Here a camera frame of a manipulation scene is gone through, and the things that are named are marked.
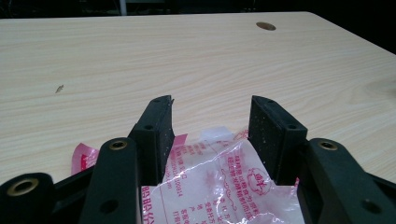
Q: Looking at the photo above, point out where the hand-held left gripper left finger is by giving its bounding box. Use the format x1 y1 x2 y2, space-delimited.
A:
128 94 176 187

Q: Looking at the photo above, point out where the clear plastic bag red print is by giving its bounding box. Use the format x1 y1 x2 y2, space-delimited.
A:
70 125 306 224

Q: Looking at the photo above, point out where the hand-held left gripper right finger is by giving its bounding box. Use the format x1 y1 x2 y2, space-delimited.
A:
247 94 309 187

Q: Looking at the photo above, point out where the round brown cable grommet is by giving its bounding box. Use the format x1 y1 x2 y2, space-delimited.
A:
255 21 277 32

